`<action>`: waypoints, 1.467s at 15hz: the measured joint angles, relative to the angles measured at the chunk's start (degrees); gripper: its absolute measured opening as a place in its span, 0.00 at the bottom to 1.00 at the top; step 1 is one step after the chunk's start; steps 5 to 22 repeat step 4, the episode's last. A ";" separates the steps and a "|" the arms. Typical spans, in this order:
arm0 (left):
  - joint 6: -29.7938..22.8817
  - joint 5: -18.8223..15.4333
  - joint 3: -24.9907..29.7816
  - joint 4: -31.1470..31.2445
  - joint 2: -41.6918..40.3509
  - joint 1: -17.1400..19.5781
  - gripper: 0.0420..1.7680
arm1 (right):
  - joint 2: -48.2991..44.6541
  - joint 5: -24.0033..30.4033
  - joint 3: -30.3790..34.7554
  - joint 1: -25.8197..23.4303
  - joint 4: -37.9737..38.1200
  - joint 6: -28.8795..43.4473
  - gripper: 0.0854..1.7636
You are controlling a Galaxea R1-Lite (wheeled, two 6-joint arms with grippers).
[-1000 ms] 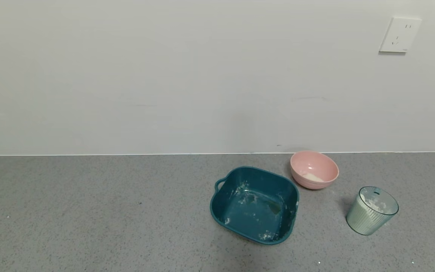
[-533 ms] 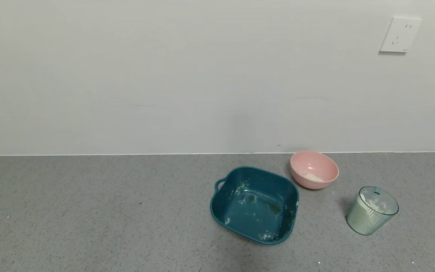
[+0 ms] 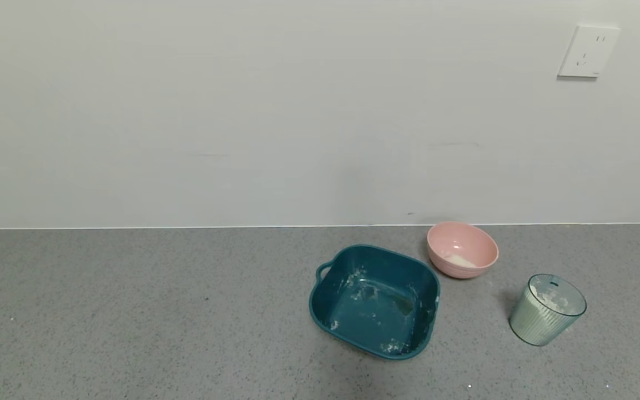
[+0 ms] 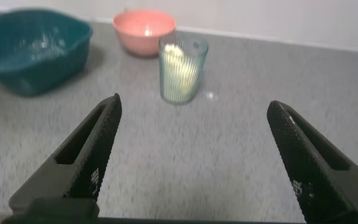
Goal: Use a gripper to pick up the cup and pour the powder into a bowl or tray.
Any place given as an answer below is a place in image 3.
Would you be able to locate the clear ribbed plastic cup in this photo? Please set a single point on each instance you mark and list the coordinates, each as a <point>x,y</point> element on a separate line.
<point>539,325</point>

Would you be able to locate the pink plastic bowl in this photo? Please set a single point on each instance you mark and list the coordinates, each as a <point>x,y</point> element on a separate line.
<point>462,247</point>

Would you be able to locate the teal square plastic basin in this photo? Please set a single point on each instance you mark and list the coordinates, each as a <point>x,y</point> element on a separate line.
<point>375,316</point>

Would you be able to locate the white wall socket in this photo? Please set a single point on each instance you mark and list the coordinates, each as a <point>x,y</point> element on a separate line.
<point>588,51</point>

